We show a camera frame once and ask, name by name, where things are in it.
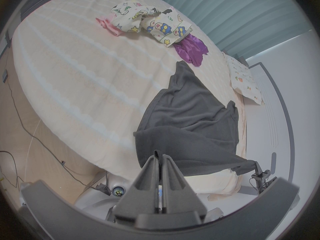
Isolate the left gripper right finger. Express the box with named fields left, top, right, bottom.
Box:
left=161, top=154, right=207, bottom=221

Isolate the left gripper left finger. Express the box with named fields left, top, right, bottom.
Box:
left=115, top=155, right=160, bottom=221

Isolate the black T-shirt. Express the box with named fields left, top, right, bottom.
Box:
left=133, top=60, right=257, bottom=177

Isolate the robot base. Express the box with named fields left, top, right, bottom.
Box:
left=75, top=170, right=225, bottom=222

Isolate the bed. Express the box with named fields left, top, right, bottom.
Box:
left=11, top=0, right=294, bottom=202

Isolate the white printed pillow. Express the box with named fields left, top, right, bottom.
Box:
left=224, top=54, right=263, bottom=106

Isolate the grey bedside table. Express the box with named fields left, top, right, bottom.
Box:
left=222, top=49, right=248, bottom=67

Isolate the purple satin garment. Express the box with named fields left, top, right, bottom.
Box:
left=174, top=33, right=209, bottom=66

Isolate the blue-green curtain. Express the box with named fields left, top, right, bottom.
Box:
left=160, top=0, right=320, bottom=59

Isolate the white printed pyjama top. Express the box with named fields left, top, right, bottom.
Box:
left=111, top=0, right=193, bottom=48

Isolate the pink garment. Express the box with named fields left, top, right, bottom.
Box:
left=96, top=16, right=125, bottom=37

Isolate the black cable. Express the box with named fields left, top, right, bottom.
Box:
left=4, top=81, right=87, bottom=186
left=0, top=151, right=22, bottom=188

